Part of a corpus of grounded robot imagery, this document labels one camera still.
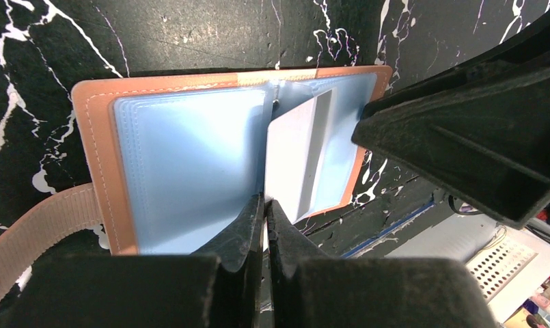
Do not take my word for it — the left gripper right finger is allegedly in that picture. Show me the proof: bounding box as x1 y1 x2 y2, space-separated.
266 200 497 327

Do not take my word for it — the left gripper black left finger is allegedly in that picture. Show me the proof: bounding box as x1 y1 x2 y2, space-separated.
5 194 265 327

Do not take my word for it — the brown leather card holder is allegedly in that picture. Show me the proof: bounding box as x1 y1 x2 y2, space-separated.
0 65 394 318

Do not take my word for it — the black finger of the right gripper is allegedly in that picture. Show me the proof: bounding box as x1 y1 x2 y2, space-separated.
381 10 550 109

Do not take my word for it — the white striped credit card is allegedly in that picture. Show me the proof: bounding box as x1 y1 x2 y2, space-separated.
264 89 334 223

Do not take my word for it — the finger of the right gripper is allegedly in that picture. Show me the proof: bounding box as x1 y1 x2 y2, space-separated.
352 68 550 228

